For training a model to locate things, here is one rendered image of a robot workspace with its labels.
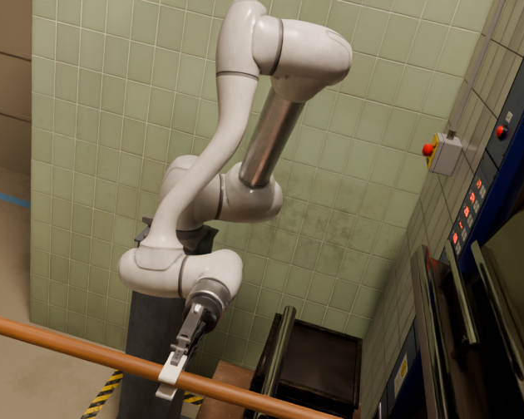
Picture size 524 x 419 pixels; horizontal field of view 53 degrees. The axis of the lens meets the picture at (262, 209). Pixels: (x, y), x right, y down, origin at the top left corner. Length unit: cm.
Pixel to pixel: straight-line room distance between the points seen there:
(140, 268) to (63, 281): 148
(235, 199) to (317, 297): 80
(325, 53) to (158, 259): 61
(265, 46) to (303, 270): 122
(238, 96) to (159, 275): 44
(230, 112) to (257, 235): 106
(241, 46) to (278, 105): 22
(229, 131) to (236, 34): 21
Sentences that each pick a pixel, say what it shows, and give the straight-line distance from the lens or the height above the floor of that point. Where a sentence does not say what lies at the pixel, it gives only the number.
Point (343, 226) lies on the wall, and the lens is 212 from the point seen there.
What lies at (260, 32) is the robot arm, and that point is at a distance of 123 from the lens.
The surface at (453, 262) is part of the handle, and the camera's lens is 103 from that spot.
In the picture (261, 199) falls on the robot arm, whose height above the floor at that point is 121.
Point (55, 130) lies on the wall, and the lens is 237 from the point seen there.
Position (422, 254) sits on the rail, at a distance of 108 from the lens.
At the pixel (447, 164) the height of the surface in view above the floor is 145.
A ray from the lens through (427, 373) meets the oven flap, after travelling 83.
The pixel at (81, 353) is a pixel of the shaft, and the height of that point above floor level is 120.
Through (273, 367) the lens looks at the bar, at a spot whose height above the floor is 117.
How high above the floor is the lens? 190
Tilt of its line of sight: 26 degrees down
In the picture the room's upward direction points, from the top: 13 degrees clockwise
